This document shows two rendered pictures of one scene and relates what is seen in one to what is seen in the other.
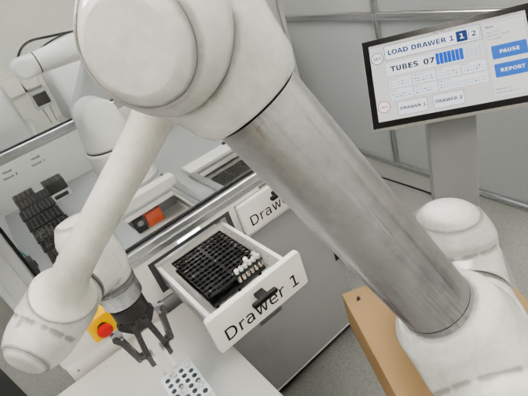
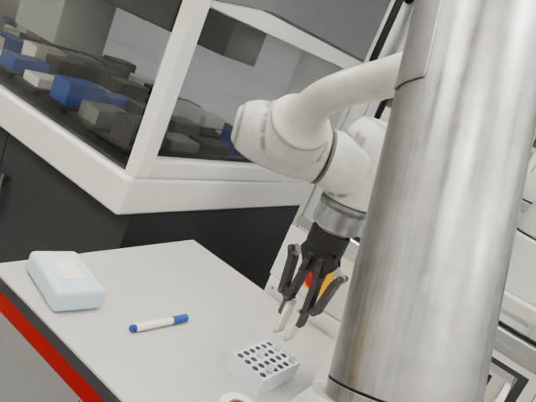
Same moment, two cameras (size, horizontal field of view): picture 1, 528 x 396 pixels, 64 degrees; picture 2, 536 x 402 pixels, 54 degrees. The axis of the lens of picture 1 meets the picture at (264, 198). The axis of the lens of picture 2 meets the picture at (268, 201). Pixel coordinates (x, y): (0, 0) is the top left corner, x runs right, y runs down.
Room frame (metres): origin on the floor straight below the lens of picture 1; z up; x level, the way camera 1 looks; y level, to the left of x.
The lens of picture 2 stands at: (0.10, -0.37, 1.32)
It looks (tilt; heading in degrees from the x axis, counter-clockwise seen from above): 15 degrees down; 57
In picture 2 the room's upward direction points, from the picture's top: 23 degrees clockwise
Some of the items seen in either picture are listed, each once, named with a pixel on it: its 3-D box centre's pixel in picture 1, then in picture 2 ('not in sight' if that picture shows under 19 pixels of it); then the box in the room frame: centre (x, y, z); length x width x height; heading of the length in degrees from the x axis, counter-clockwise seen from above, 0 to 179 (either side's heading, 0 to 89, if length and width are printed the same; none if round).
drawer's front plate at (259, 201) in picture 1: (274, 198); not in sight; (1.22, -0.03, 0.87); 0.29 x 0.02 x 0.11; 118
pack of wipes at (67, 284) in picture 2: not in sight; (65, 279); (0.33, 0.54, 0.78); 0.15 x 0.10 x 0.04; 106
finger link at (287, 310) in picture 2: (157, 361); (285, 316); (0.71, 0.36, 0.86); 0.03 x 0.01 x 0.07; 26
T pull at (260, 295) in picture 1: (262, 295); not in sight; (0.76, 0.08, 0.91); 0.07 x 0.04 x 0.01; 118
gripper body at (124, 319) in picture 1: (133, 313); (322, 250); (0.72, 0.35, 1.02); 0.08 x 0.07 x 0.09; 116
